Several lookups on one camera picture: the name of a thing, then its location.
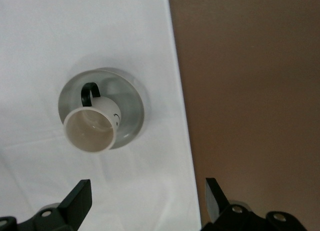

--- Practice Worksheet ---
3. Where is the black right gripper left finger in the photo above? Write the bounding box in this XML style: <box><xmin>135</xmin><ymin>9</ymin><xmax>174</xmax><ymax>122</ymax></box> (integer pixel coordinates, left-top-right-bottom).
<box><xmin>59</xmin><ymin>179</ymin><xmax>93</xmax><ymax>228</ymax></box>

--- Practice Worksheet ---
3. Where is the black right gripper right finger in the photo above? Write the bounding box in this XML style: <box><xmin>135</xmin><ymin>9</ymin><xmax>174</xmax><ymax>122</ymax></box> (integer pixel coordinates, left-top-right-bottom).
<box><xmin>204</xmin><ymin>177</ymin><xmax>231</xmax><ymax>224</ymax></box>

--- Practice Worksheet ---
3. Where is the white mug with black handle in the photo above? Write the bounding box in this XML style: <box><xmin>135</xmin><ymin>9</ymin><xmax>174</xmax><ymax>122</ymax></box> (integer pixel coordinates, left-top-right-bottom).
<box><xmin>62</xmin><ymin>82</ymin><xmax>123</xmax><ymax>153</ymax></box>

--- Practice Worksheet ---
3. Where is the gray plate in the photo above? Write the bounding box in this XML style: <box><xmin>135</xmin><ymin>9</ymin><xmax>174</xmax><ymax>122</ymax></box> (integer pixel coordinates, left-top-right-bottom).
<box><xmin>57</xmin><ymin>67</ymin><xmax>146</xmax><ymax>150</ymax></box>

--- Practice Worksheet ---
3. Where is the white table cloth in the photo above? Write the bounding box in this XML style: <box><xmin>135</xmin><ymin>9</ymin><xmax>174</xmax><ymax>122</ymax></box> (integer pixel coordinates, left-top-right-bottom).
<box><xmin>0</xmin><ymin>0</ymin><xmax>202</xmax><ymax>231</ymax></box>

